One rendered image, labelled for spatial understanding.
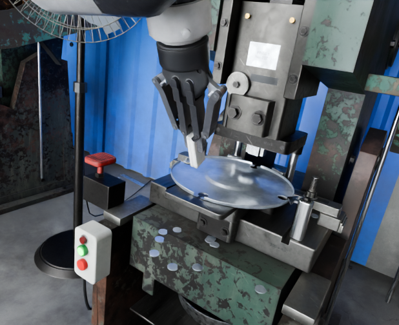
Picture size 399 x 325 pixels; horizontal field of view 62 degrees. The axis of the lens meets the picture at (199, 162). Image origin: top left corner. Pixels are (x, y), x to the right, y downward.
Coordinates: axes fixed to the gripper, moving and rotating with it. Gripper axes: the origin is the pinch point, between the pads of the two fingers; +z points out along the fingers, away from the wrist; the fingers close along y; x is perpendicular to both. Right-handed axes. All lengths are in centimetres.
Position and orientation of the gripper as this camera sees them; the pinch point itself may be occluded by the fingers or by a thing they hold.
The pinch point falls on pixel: (195, 148)
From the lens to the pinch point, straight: 60.0
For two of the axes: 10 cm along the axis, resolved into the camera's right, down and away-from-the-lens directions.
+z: 0.9, 7.5, 6.6
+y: 8.4, 3.0, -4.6
